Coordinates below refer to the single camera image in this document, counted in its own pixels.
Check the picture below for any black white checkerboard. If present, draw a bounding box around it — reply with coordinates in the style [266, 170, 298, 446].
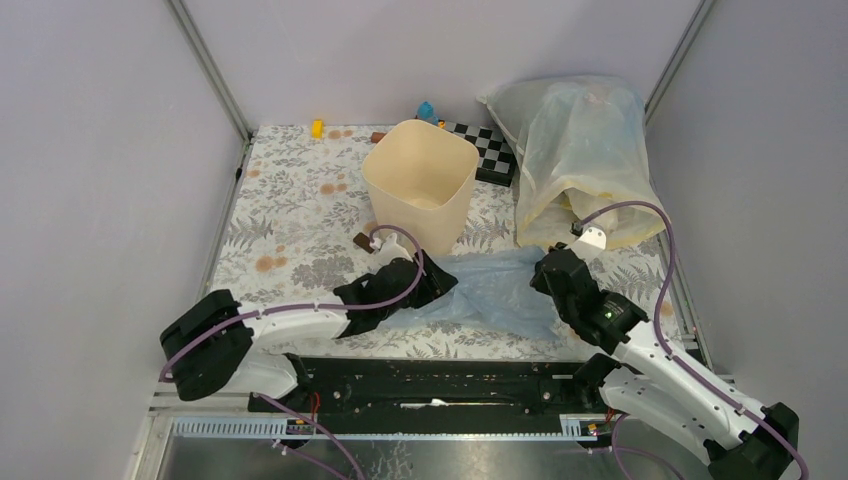
[442, 121, 517, 187]

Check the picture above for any small brown block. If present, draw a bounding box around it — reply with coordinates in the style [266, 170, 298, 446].
[353, 232, 374, 254]

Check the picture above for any blue plastic trash bag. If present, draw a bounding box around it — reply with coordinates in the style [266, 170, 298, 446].
[386, 246, 559, 341]

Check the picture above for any yellow toy block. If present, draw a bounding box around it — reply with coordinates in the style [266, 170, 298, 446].
[311, 119, 324, 139]

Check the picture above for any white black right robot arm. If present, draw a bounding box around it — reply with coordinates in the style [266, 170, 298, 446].
[530, 244, 799, 479]

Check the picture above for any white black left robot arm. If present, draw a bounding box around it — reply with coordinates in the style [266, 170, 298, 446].
[160, 253, 459, 411]

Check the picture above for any large translucent yellow bag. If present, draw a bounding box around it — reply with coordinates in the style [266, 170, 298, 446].
[478, 75, 665, 249]

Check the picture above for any blue toy figure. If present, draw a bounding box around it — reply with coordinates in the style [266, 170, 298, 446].
[415, 101, 441, 126]

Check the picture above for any beige plastic trash bin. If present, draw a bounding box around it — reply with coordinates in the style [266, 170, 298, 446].
[362, 119, 479, 256]

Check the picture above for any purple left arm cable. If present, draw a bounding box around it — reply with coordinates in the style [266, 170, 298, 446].
[157, 224, 427, 384]

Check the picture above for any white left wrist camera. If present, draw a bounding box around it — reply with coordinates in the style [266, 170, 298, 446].
[369, 232, 412, 266]

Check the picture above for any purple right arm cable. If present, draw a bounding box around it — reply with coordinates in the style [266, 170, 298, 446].
[572, 200, 811, 480]

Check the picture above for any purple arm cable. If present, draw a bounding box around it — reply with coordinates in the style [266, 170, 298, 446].
[572, 200, 811, 480]
[157, 224, 427, 384]

